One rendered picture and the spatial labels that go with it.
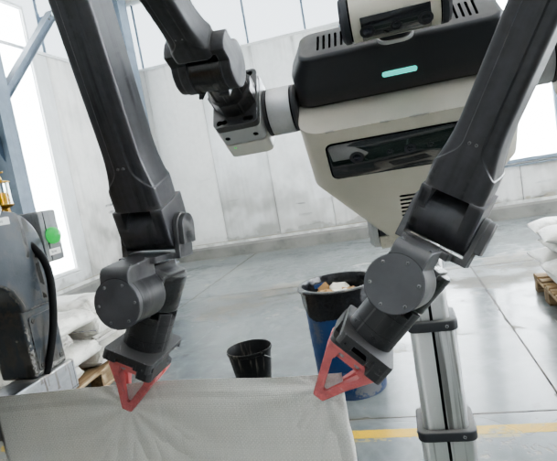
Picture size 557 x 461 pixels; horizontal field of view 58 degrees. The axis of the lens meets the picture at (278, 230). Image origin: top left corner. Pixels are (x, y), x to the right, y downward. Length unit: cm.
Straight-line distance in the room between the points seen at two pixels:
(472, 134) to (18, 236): 69
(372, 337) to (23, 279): 57
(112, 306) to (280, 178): 826
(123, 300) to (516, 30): 46
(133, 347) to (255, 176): 829
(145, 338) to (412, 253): 35
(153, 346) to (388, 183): 55
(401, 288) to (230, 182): 860
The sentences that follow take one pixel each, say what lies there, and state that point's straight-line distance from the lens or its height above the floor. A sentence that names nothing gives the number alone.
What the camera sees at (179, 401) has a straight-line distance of 70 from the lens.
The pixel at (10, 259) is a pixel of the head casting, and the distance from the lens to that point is 88.
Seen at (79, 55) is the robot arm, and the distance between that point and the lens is 58.
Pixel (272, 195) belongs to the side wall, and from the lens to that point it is 884.
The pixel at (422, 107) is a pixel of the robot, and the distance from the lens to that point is 91.
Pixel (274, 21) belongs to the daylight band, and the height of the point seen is 385.
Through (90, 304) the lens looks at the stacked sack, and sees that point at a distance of 413.
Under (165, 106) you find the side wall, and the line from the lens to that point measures 951.
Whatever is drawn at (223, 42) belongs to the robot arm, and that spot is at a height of 153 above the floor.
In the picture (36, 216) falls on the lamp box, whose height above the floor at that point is 132.
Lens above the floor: 132
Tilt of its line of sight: 6 degrees down
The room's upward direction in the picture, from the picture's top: 10 degrees counter-clockwise
